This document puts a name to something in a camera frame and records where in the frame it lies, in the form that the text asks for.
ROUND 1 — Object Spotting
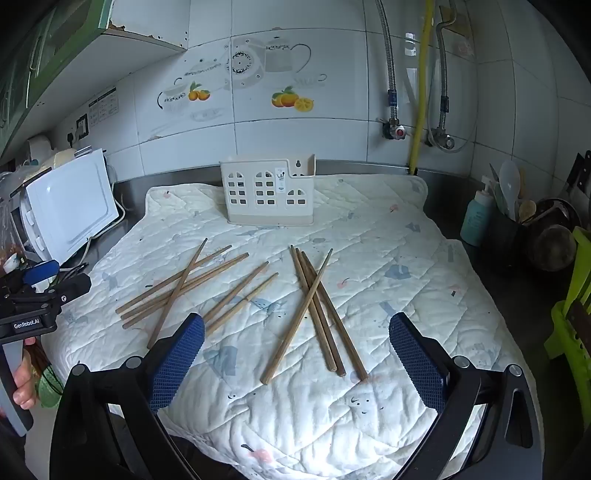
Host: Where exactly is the white plastic chopstick holder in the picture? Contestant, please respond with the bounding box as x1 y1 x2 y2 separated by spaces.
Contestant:
220 154 317 227

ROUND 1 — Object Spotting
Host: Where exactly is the dark wok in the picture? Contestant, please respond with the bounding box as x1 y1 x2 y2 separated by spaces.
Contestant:
526 198 583 273

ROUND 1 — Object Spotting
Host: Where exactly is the white rice paddle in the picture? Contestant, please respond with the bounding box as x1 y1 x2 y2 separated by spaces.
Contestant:
499 160 522 220

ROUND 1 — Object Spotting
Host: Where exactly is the yellow gas hose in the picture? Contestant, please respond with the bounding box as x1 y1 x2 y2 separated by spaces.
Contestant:
409 0 435 176

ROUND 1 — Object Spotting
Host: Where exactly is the braided metal hose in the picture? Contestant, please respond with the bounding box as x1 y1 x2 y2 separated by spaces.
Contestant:
435 18 452 136
376 0 399 121

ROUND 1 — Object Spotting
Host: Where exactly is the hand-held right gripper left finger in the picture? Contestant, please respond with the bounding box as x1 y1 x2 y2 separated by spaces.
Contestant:
50 312 206 480

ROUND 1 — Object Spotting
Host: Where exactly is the red handle valve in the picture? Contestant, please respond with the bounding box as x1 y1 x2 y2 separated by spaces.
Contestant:
381 117 410 142

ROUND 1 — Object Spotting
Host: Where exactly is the black utensil pot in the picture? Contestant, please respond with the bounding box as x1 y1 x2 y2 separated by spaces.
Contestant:
489 203 527 268

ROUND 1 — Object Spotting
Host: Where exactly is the green wall cabinet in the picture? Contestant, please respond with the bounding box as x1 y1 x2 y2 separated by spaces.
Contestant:
0 0 190 158

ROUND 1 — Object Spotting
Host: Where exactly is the white power cable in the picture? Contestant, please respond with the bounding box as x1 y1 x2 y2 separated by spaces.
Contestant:
112 184 129 220

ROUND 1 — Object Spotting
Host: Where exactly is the printed wall chart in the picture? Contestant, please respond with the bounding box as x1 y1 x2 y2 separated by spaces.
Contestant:
89 87 121 127

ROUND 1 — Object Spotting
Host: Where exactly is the metal pipe valve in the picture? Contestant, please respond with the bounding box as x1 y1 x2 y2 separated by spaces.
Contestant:
425 129 456 151

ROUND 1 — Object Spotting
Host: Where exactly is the white microwave oven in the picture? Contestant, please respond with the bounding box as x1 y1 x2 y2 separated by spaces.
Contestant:
19 148 122 264

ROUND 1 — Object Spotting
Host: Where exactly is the green plastic stool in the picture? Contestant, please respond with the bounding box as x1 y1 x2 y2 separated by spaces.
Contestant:
544 226 591 374

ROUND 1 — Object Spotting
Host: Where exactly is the person's left hand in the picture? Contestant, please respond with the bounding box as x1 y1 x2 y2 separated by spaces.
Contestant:
12 337 40 408

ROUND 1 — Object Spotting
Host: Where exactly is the white kettle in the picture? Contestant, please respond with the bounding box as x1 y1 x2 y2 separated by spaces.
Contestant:
28 134 52 163

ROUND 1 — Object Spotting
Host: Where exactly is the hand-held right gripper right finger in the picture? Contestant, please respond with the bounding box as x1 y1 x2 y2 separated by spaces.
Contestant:
388 312 546 480

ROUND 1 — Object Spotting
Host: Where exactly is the teaware and oranges wall decal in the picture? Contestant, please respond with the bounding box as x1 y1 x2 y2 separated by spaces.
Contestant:
157 34 328 123

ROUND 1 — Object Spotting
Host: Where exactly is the black knife rack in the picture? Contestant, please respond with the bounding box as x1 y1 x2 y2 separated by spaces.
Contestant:
566 150 591 204

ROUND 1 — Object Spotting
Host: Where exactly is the pale green spatula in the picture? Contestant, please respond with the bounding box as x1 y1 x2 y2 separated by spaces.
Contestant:
489 164 507 216

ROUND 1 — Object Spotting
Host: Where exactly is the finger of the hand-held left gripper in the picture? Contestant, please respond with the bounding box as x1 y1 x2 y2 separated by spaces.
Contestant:
0 259 61 290
31 274 92 317

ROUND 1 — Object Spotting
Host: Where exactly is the white quilted mat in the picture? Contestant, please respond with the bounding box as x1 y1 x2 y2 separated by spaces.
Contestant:
41 174 539 480

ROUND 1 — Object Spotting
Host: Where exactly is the teal spray bottle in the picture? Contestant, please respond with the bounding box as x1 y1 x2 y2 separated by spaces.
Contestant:
460 178 495 247

